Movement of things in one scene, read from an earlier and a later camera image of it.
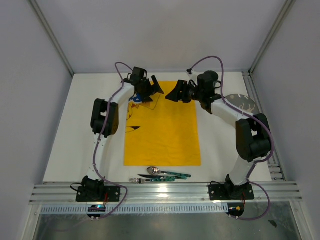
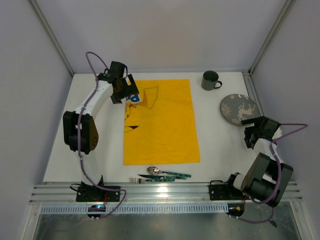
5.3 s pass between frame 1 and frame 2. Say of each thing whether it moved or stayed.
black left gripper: moved
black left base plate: stayed
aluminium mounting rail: stayed
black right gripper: moved
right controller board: stayed
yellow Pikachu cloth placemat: stayed
